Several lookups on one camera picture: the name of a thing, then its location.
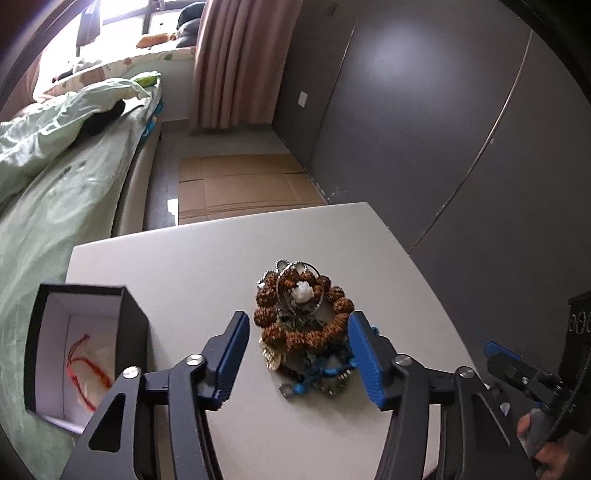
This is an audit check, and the black object on bed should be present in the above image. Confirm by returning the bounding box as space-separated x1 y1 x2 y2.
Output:
78 100 125 137

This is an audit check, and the patterned window seat cushion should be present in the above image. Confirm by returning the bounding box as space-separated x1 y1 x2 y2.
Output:
42 42 197 96

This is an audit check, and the black camera box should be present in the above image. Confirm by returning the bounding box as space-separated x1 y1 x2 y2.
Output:
554 292 590 438

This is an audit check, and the black jewelry box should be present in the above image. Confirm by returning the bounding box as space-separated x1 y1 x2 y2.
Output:
23 284 149 435

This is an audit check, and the white table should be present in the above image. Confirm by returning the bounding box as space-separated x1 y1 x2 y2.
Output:
66 203 472 479

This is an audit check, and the orange plush toy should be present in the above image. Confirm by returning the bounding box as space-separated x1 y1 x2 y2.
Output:
135 33 170 49

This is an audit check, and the dark pillow on sill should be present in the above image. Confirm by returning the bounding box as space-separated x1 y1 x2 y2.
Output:
176 2 206 48

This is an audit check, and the light green duvet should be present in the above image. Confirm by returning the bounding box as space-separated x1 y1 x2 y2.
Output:
1 78 161 202

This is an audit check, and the blue braided bracelet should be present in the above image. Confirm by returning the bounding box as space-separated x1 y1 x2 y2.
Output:
290 354 362 398

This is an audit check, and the white wall socket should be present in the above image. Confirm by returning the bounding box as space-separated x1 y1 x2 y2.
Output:
297 91 308 108

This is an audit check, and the brown rudraksha bead bracelet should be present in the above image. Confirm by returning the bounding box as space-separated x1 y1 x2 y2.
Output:
252 270 356 355

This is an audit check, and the green bed sheet mattress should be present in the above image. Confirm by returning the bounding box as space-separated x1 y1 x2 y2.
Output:
1 98 161 479

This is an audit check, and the person right hand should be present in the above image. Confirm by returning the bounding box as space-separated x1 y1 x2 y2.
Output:
517 413 570 480

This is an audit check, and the silver ring pendant white stone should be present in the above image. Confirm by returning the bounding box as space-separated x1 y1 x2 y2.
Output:
274 260 325 319

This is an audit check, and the gold butterfly brooch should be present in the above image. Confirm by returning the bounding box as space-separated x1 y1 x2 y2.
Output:
259 337 287 371

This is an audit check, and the dark grey wardrobe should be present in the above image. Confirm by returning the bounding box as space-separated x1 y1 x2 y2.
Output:
273 1 590 371

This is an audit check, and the pink curtain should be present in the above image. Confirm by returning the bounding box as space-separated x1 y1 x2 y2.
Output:
189 0 303 130

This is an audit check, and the red string bracelet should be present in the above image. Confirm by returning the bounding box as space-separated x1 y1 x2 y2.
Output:
65 333 113 412

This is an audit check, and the flattened cardboard sheet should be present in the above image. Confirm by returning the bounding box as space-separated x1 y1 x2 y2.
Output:
177 153 325 225

